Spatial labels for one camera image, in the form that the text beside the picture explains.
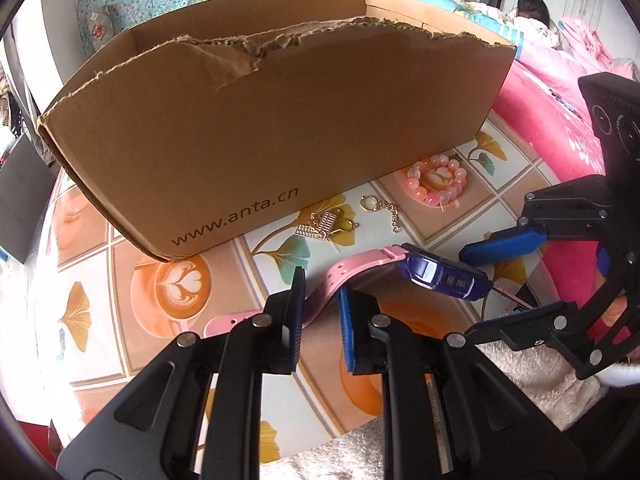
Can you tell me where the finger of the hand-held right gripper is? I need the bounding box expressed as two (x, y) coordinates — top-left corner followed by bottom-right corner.
(458, 174), (615, 268)
(463, 269), (640, 381)

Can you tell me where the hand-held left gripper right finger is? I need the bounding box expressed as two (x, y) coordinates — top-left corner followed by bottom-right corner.
(338, 286), (587, 480)

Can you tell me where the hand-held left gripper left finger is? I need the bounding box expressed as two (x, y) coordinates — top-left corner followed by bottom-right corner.
(55, 266), (307, 480)

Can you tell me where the pink watch with blue face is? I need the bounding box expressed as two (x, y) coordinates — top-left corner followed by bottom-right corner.
(202, 242), (538, 339)

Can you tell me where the silver abacus charm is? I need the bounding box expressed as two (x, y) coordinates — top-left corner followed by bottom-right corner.
(297, 212), (333, 241)

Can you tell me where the gold clover pendant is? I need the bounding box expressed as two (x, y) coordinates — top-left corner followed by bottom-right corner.
(330, 207), (360, 236)

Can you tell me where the pink bead bracelet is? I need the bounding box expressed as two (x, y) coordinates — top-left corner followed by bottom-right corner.
(406, 155), (467, 208)

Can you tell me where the gold keyring with chain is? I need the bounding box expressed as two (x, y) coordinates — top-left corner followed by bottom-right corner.
(359, 195), (401, 233)

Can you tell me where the brown cardboard box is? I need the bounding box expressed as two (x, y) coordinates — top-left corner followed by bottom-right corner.
(37, 0), (518, 263)

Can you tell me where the fuzzy beige sweater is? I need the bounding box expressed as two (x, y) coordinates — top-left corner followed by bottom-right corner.
(277, 342), (618, 463)

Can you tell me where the pink blanket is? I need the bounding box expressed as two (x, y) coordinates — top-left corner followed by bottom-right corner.
(492, 17), (640, 356)

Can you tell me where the patterned tablecloth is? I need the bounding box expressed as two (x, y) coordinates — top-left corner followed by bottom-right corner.
(37, 110), (566, 461)

